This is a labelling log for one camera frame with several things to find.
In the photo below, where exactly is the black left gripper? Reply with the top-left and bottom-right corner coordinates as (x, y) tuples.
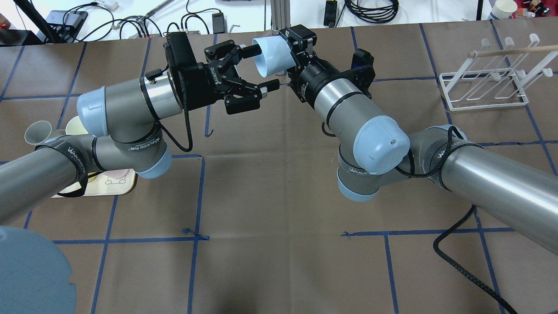
(176, 40), (280, 115)

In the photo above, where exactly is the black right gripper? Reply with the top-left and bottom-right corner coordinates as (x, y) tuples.
(279, 24), (346, 103)

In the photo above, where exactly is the light blue plastic cup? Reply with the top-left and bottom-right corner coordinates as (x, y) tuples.
(252, 35), (296, 78)

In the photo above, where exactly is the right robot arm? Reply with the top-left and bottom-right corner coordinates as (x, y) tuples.
(279, 24), (558, 254)

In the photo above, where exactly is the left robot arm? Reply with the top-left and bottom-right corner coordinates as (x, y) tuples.
(0, 32), (280, 225)

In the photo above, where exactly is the pink plastic cup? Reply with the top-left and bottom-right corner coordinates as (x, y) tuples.
(103, 169), (129, 179)

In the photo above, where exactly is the cream plastic cup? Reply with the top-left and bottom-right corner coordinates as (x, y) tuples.
(65, 116), (88, 135)

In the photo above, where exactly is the white paper cup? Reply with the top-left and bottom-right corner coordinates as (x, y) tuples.
(488, 0), (518, 20)

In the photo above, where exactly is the yellow plastic cup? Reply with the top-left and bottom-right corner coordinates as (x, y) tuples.
(88, 172), (102, 183)

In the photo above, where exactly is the grey plastic cup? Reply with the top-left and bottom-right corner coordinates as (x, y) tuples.
(24, 120), (55, 145)

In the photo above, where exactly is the black power adapter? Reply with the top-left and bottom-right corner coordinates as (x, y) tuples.
(211, 12), (227, 34)
(323, 0), (338, 28)

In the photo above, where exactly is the cream serving tray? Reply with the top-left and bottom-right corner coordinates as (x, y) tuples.
(50, 170), (138, 199)

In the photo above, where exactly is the black tripod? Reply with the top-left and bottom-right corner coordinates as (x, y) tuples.
(13, 0), (63, 44)

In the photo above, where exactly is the red plastic tray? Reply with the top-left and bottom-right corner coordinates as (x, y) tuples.
(514, 0), (558, 18)

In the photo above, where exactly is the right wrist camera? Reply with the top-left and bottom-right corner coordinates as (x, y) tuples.
(347, 48), (375, 89)

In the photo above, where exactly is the aluminium frame post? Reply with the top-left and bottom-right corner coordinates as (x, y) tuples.
(270, 0), (292, 34)

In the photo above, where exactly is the coiled black cable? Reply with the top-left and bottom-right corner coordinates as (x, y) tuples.
(344, 0), (399, 24)

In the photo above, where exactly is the white wire cup rack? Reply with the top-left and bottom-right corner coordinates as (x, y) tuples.
(439, 34), (558, 112)

